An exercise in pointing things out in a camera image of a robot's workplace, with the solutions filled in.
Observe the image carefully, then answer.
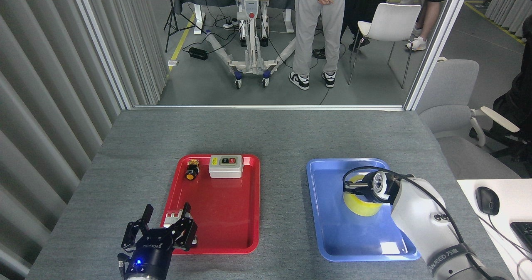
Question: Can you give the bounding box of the silver aluminium post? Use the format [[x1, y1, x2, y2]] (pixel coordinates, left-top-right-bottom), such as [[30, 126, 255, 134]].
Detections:
[[69, 0, 133, 110], [403, 0, 474, 111]]

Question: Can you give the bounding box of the red plastic tray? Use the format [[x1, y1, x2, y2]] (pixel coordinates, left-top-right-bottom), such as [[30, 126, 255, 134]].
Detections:
[[155, 154, 261, 255]]

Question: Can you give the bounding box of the white wheeled stand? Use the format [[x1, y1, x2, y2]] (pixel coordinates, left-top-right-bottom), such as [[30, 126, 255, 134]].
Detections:
[[204, 0, 298, 90]]

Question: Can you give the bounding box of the white desk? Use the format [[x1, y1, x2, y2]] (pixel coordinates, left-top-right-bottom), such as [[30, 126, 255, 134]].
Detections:
[[456, 179, 532, 280]]

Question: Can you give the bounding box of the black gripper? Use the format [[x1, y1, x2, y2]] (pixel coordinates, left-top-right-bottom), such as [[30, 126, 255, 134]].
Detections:
[[343, 173, 381, 201], [121, 202, 198, 278]]

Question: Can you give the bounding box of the black office chair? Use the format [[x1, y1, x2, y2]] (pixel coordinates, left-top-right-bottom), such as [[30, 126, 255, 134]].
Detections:
[[469, 72, 532, 173]]

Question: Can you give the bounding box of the black keyboard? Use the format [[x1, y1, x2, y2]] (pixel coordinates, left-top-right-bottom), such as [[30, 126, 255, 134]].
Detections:
[[510, 222, 532, 253]]

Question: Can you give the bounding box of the orange push button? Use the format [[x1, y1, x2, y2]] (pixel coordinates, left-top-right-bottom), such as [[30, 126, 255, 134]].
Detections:
[[185, 160, 200, 181]]

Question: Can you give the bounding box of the white plastic chair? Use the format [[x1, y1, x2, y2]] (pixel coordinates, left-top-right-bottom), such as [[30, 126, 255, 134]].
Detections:
[[348, 3, 422, 89]]

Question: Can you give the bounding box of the black computer mouse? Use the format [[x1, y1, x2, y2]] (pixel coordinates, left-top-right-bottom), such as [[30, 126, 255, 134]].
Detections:
[[475, 186, 500, 216]]

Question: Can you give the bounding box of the blue plastic tray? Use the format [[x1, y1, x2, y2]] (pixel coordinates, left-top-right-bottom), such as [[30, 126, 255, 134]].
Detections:
[[306, 158, 421, 262]]

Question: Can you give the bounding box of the silver aluminium rail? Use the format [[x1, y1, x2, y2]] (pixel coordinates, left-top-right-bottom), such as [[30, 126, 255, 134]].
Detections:
[[132, 105, 406, 111]]

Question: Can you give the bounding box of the yellow tape roll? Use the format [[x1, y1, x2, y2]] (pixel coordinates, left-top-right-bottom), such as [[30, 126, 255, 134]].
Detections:
[[343, 174, 385, 217]]

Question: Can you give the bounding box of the grey two-button switch box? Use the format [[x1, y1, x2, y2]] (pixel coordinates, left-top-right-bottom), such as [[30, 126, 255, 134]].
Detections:
[[208, 155, 243, 179]]

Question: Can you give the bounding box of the white red circuit breaker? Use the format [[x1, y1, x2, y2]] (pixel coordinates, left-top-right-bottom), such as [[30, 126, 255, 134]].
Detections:
[[163, 210, 186, 231]]

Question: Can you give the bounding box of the grey office chair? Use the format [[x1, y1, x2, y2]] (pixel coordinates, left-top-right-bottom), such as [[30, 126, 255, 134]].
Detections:
[[416, 57, 522, 180]]

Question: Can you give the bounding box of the black tripod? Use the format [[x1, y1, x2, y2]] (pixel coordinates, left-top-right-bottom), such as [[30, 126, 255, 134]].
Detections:
[[163, 0, 206, 53]]

